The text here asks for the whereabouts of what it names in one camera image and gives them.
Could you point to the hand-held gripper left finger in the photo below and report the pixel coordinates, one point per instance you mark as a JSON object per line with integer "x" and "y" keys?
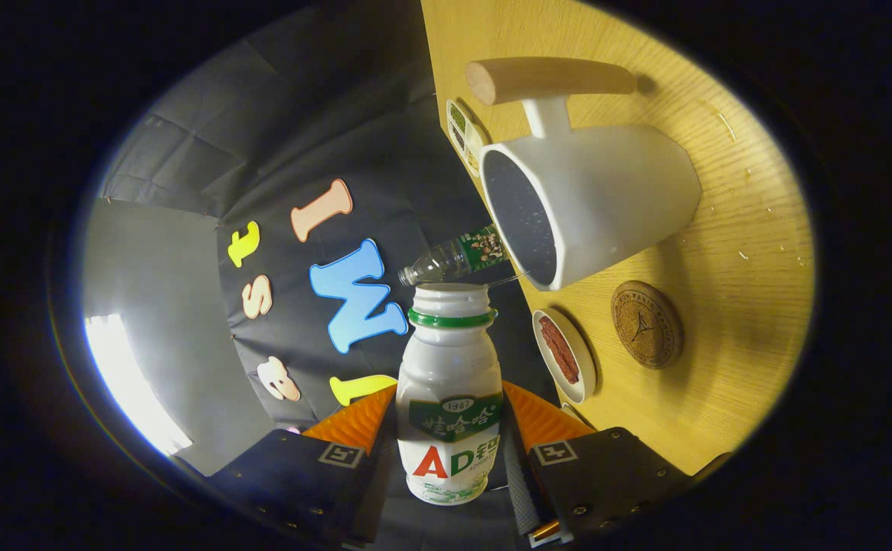
{"x": 292, "y": 478}

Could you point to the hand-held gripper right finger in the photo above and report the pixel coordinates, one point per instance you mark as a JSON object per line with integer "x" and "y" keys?
{"x": 606, "y": 474}

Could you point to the round cork coaster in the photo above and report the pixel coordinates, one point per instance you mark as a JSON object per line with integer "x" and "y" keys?
{"x": 647, "y": 325}

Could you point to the white juice bottle green label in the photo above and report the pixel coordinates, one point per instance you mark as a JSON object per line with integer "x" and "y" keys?
{"x": 446, "y": 367}

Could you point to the clear plastic water bottle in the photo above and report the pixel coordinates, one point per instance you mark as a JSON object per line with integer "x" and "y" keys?
{"x": 446, "y": 262}

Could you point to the round white plate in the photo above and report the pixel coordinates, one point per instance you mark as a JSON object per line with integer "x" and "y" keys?
{"x": 579, "y": 352}

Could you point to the red meat slice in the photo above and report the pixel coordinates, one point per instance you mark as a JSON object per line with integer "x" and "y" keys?
{"x": 559, "y": 352}

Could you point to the wooden table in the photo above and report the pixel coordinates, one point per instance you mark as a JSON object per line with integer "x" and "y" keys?
{"x": 721, "y": 383}

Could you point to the white divided dish with beans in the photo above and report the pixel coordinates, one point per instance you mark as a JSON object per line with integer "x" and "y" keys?
{"x": 476, "y": 141}

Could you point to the black backdrop cloth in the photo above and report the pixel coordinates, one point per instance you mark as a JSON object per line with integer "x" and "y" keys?
{"x": 323, "y": 115}

